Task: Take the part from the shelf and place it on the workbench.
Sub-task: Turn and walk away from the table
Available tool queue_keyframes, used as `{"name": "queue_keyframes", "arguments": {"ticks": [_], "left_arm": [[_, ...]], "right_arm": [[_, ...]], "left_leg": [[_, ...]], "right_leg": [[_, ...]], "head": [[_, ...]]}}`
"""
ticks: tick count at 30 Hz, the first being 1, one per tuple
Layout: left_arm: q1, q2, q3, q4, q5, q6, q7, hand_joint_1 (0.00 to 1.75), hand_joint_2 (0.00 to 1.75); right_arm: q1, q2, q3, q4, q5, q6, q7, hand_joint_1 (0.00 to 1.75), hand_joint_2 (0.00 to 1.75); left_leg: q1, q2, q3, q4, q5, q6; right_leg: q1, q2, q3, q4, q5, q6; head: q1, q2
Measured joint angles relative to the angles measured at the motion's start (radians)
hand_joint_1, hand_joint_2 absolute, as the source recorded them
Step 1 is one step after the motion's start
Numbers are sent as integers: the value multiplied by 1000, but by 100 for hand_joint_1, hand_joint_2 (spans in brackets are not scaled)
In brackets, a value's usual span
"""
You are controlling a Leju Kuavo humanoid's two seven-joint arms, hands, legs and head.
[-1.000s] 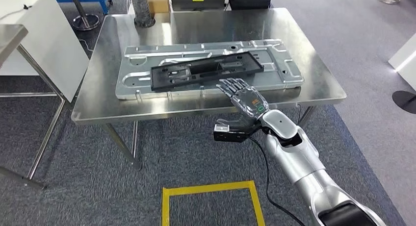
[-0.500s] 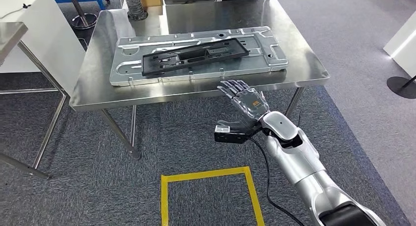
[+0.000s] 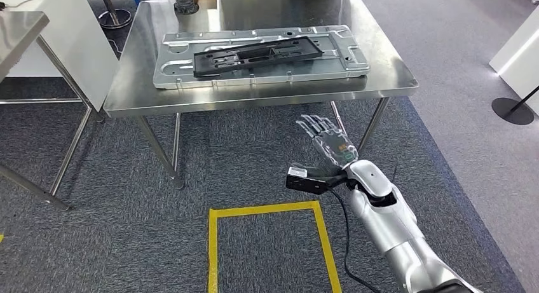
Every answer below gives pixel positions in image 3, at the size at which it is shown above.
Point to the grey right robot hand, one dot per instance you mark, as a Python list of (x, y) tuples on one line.
[(332, 141)]

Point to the black plastic frame part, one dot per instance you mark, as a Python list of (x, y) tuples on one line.
[(252, 57)]

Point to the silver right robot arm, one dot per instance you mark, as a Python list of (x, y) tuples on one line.
[(391, 228)]

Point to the stainless steel workbench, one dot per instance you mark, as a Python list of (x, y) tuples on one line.
[(261, 93)]

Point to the large stamped metal plate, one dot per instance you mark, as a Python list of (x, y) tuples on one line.
[(345, 59)]

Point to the black round base stand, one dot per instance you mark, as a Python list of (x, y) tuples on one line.
[(511, 111)]

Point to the white partition panel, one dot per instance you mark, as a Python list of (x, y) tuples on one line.
[(522, 59)]

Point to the chrome pole stand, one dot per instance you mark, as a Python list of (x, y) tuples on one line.
[(113, 17)]

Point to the white cabinet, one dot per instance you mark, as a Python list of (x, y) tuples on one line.
[(80, 42)]

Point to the small stainless steel table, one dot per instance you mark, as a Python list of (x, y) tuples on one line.
[(25, 34)]

